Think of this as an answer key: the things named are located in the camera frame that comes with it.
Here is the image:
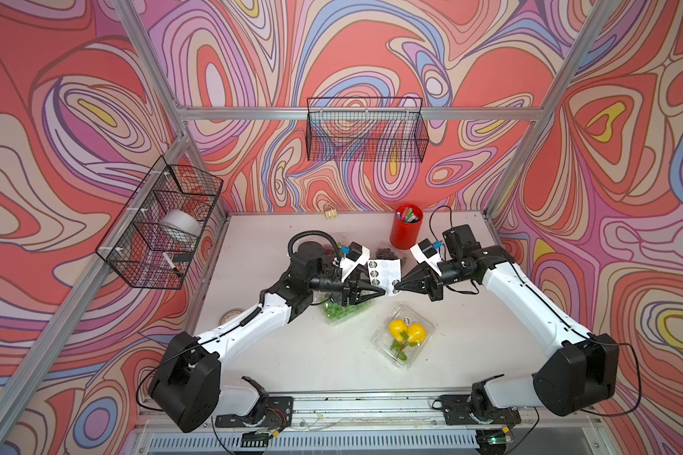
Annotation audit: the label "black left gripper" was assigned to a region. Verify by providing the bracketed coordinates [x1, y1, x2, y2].
[304, 268, 382, 311]

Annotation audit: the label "white sticker sheet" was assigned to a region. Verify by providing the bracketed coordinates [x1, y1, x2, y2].
[367, 259, 402, 297]

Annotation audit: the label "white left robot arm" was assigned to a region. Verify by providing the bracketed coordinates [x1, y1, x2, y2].
[148, 235, 385, 433]

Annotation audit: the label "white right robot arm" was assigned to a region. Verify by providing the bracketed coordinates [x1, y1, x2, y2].
[395, 225, 620, 423]

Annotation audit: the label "clamshell with yellow fruit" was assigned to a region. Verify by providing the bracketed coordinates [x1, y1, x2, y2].
[371, 304, 436, 370]

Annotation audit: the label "clamshell green and dark grapes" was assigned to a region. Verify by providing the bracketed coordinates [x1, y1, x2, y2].
[321, 299, 376, 326]

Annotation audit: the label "small clamshell dark grapes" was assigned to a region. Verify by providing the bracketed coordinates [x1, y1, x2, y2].
[373, 245, 400, 261]

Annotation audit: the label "red plastic cup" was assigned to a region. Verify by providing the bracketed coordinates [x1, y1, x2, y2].
[390, 203, 423, 250]

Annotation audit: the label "large clamshell red green grapes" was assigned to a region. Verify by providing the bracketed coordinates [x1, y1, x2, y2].
[316, 232, 348, 255]

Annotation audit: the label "clear tape roll on table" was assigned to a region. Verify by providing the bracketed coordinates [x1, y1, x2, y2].
[218, 308, 244, 326]

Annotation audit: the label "white tape roll in basket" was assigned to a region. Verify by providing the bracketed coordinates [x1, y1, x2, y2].
[159, 210, 202, 244]

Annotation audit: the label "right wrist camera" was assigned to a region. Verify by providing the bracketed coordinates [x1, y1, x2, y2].
[410, 239, 442, 270]

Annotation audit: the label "back wire basket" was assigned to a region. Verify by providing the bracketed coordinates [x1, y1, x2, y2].
[305, 95, 430, 163]

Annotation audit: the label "wire basket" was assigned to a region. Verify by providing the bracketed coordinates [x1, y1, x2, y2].
[305, 95, 430, 163]
[96, 157, 224, 290]

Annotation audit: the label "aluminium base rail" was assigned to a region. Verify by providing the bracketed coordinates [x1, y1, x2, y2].
[125, 391, 612, 454]

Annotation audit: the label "left wire basket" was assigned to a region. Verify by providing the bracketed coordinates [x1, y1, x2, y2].
[96, 157, 224, 290]

